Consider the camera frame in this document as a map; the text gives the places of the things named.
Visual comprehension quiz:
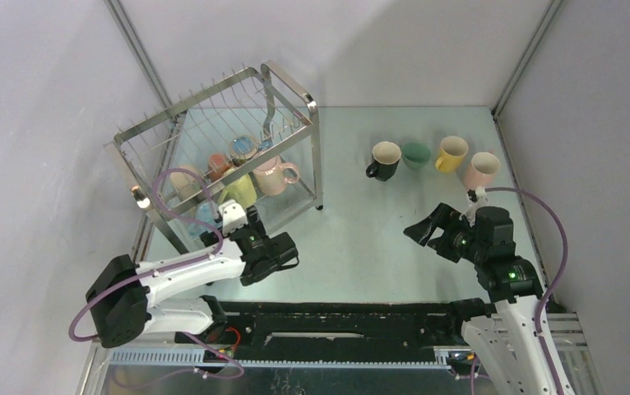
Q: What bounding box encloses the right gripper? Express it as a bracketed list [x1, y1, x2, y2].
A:
[403, 202, 485, 263]

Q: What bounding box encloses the pink faceted mug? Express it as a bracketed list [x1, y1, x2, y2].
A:
[462, 151, 501, 190]

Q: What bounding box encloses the mint green mug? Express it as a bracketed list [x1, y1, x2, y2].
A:
[401, 142, 431, 170]

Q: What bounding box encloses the yellow mug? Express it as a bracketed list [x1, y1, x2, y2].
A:
[435, 136, 469, 173]

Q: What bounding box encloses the light blue mug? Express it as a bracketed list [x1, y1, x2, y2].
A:
[188, 201, 222, 238]

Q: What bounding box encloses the black mug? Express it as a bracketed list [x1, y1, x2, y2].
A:
[365, 141, 402, 182]

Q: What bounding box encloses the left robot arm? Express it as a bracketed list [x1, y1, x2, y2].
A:
[86, 203, 299, 348]

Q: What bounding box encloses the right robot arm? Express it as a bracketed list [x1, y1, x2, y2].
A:
[403, 203, 575, 394]

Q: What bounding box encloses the steel two-tier dish rack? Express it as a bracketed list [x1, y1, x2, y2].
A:
[105, 61, 324, 253]

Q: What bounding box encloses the yellow-green mug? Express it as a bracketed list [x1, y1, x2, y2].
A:
[218, 174, 257, 208]

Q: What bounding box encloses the large pink mug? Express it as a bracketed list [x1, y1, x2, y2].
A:
[252, 156, 300, 196]

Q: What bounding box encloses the orange-red cup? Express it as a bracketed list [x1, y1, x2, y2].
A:
[207, 153, 233, 182]

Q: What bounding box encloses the cream decorated mug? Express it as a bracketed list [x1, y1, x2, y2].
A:
[169, 171, 202, 202]

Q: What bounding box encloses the blue-rimmed cup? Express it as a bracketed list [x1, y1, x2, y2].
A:
[229, 135, 272, 163]

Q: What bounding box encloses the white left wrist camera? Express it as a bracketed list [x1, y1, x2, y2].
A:
[218, 199, 248, 236]

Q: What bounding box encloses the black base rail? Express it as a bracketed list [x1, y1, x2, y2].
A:
[199, 298, 496, 365]

